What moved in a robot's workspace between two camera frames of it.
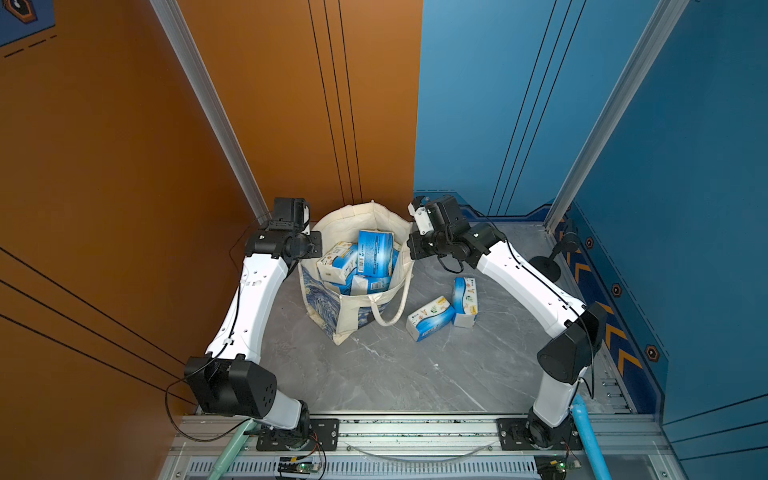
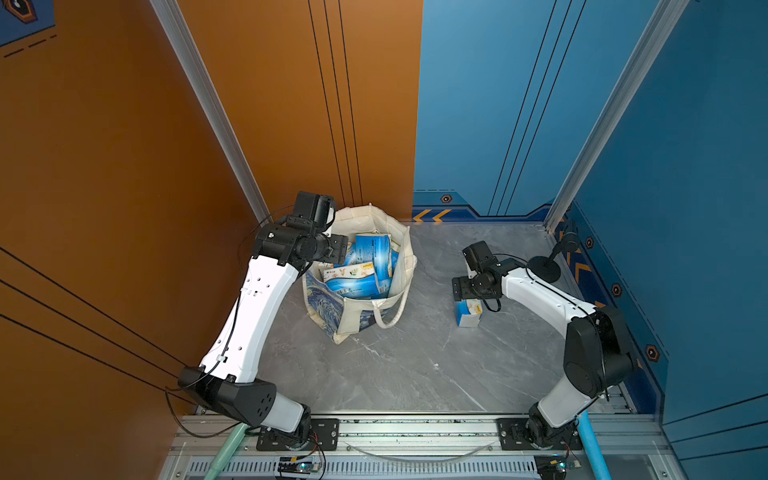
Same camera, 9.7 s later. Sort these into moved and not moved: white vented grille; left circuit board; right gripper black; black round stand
Moved: right gripper black
Not moved: left circuit board; black round stand; white vented grille
